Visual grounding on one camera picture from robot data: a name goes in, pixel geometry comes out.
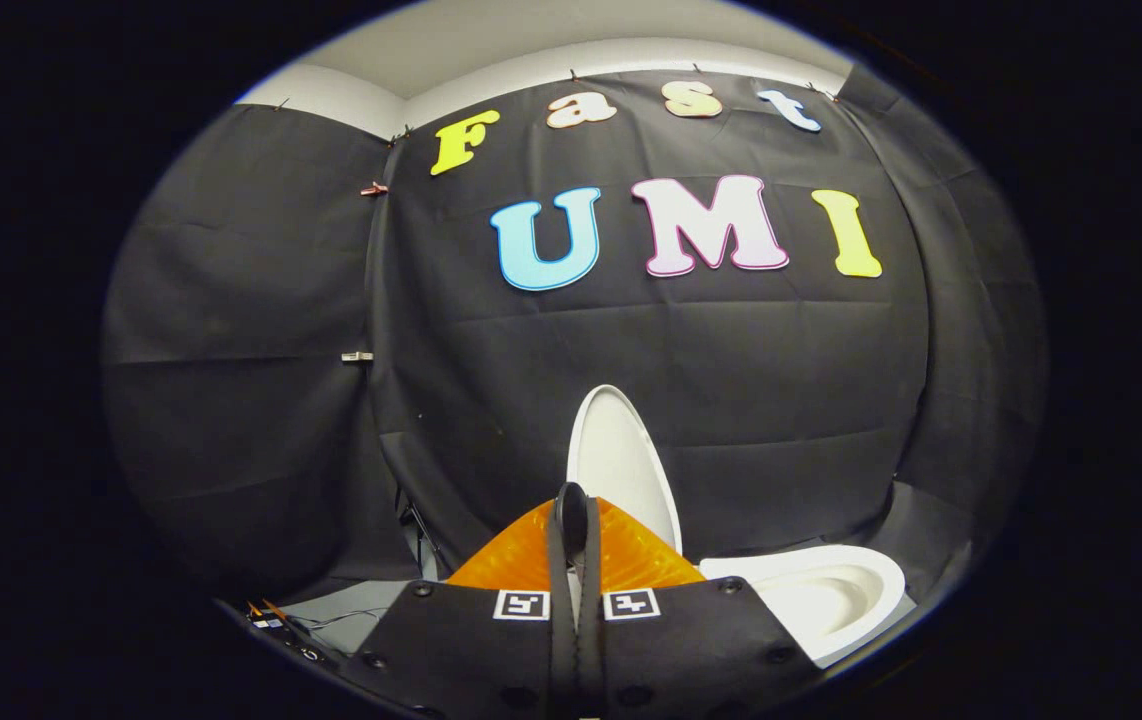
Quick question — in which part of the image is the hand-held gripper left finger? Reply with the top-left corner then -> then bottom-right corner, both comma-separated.
341,482 -> 578,720

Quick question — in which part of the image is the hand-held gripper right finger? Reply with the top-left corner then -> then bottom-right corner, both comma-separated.
575,484 -> 827,720

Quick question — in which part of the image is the white toilet seat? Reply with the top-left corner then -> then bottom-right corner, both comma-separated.
699,544 -> 908,667

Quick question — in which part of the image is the black device with orange parts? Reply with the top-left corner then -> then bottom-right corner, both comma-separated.
245,598 -> 334,667

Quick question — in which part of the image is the black backdrop cloth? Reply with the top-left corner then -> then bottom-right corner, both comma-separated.
101,62 -> 1048,611

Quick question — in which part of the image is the thin grey floor cable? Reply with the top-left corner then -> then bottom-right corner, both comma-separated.
286,606 -> 390,633

